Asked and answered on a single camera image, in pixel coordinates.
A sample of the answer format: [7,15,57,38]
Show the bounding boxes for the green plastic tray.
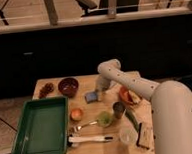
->
[11,96,69,154]

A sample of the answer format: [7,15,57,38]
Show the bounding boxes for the blue sponge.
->
[85,92,98,103]

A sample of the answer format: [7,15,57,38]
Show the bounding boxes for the black office chair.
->
[76,0,140,17]

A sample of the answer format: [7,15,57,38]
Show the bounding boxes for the black cable on floor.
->
[0,110,18,134]

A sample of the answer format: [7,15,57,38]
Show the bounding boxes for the metal spoon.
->
[73,121,98,132]

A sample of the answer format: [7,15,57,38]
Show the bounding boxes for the black and tan block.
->
[137,122,153,150]

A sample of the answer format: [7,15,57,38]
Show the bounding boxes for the orange fruit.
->
[70,108,83,121]

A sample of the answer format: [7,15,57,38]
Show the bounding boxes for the clear plastic cup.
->
[119,126,138,145]

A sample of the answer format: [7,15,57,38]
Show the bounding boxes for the dark red bowl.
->
[58,77,79,98]

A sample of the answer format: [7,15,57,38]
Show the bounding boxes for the metal cup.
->
[113,102,125,119]

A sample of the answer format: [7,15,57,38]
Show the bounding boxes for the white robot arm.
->
[96,59,192,154]

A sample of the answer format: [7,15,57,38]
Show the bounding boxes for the orange bowl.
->
[119,86,141,106]

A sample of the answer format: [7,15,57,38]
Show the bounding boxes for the green cucumber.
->
[125,109,140,132]

